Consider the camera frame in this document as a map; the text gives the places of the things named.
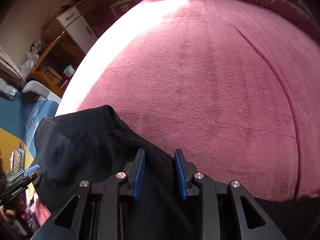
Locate black pants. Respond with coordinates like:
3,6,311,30
34,106,319,239

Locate person's left hand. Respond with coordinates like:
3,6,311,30
1,194,27,239

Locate blue floor mat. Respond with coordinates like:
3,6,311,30
1,92,59,157

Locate pink fleece bed sheet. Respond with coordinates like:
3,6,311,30
57,0,319,200

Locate yellow wooden chair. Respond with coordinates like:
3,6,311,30
27,31,65,97

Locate white wooden cabinet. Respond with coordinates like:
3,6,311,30
56,6,98,54

